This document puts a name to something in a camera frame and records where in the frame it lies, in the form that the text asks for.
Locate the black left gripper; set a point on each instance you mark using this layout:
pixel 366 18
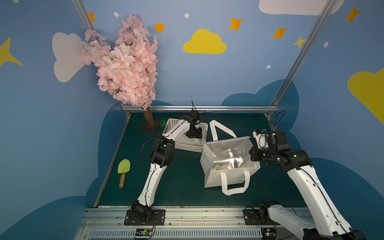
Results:
pixel 193 130

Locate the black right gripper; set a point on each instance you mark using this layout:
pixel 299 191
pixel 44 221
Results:
pixel 255 154

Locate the white insulated delivery bag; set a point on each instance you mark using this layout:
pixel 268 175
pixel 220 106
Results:
pixel 226 161

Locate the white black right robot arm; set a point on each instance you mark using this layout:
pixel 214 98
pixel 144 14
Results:
pixel 329 224

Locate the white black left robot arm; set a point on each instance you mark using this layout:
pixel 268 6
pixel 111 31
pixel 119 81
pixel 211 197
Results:
pixel 161 157

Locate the white perforated plastic basket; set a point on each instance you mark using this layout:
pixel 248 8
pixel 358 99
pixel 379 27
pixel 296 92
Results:
pixel 185 143

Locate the small green plant toy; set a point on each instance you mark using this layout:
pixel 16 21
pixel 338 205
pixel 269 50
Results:
pixel 163 123

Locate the right green circuit board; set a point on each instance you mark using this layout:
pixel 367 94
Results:
pixel 269 234

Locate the green circuit board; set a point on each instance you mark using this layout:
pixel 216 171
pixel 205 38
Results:
pixel 269 234
pixel 143 233

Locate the pink artificial blossom tree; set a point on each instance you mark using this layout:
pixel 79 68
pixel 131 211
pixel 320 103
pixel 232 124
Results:
pixel 127 71

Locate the left green circuit board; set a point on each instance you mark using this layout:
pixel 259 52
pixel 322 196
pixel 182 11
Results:
pixel 143 233

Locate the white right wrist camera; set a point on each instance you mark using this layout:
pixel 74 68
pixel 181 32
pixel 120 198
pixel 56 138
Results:
pixel 261 138

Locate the aluminium back table rail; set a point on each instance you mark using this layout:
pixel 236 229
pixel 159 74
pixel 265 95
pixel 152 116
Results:
pixel 168 109

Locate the aluminium table rail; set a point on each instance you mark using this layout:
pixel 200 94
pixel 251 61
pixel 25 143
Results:
pixel 110 138
pixel 168 109

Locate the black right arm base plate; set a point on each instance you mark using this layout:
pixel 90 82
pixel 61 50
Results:
pixel 254 216

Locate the aluminium left table rail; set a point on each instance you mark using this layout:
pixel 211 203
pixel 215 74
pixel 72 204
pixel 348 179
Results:
pixel 110 138

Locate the green toy shovel wooden handle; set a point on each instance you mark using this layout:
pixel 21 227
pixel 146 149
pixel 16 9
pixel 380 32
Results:
pixel 123 167

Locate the aluminium right corner post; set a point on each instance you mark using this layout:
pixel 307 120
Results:
pixel 316 30

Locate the aluminium corner post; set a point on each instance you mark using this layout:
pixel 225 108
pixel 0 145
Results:
pixel 316 30
pixel 83 14

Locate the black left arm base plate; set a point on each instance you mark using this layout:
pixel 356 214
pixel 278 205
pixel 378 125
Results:
pixel 156 217

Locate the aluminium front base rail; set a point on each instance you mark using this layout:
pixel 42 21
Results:
pixel 181 223

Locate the aluminium left corner post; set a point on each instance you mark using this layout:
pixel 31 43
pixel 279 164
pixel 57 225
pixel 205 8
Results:
pixel 83 14

